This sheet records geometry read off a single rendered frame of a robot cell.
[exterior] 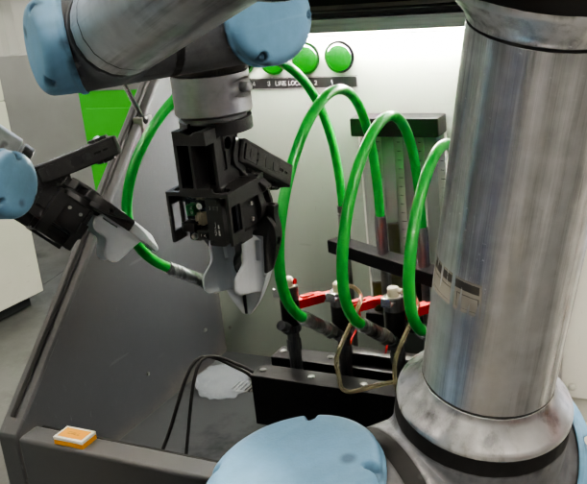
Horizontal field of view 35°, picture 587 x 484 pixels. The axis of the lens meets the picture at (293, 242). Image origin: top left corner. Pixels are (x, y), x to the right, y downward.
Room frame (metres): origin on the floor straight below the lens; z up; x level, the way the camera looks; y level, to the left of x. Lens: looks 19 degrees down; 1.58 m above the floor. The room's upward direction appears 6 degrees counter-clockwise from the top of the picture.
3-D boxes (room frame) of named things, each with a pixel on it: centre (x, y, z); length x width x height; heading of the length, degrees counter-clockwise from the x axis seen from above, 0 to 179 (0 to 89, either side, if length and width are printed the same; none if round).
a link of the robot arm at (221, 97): (0.89, 0.06, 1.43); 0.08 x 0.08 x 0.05
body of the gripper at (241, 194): (0.88, 0.07, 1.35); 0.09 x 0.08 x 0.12; 151
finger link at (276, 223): (0.89, 0.03, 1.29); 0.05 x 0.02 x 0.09; 61
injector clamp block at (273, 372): (1.16, -0.09, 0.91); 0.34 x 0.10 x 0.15; 61
